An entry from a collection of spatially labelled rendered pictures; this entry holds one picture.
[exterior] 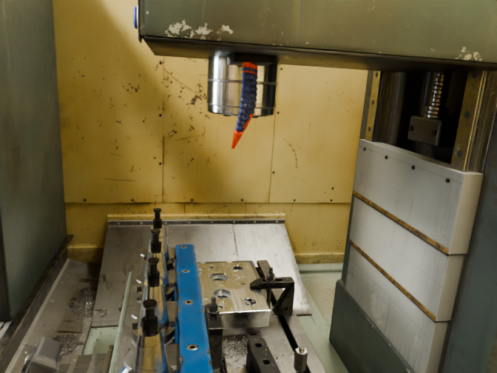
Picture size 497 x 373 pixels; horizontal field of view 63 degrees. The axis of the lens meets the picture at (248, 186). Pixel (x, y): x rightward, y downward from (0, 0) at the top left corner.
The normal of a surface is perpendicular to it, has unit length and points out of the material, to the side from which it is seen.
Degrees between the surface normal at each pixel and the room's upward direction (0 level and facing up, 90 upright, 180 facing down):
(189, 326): 0
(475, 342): 90
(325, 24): 90
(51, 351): 28
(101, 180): 90
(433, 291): 90
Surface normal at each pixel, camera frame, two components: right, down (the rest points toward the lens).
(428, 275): -0.99, 0.00
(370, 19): 0.18, 0.26
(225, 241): 0.13, -0.78
